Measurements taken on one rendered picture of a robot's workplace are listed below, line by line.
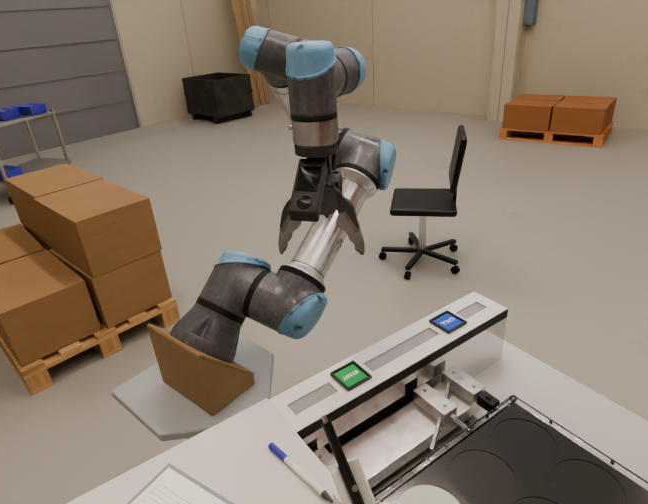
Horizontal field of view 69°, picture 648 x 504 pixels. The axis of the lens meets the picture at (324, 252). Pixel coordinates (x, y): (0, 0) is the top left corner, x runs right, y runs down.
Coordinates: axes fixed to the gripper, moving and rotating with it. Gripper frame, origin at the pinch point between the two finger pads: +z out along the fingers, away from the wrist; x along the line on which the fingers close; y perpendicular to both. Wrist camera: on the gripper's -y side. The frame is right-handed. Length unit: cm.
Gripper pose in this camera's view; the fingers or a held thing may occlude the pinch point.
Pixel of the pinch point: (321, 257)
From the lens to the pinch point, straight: 85.5
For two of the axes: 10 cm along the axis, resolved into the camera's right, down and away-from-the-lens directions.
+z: 0.6, 8.9, 4.6
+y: 1.3, -4.6, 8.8
